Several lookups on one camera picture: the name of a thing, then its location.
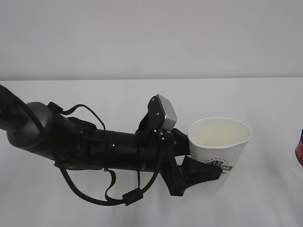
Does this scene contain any white paper cup green logo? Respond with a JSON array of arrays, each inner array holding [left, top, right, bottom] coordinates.
[[187, 117, 252, 194]]

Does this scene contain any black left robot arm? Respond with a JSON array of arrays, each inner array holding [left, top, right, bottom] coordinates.
[[0, 87, 222, 206]]

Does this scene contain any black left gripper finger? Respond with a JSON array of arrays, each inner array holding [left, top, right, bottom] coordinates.
[[179, 156, 222, 189], [172, 128, 190, 157]]

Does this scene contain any Nongfu Spring water bottle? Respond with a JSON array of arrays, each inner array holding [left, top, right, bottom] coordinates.
[[294, 131, 303, 166]]

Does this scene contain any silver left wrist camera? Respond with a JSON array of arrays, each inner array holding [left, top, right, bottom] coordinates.
[[147, 94, 177, 131]]

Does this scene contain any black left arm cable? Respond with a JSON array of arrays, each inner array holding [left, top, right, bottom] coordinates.
[[18, 101, 164, 206]]

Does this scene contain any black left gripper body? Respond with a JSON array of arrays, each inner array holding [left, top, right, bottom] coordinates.
[[139, 129, 190, 196]]

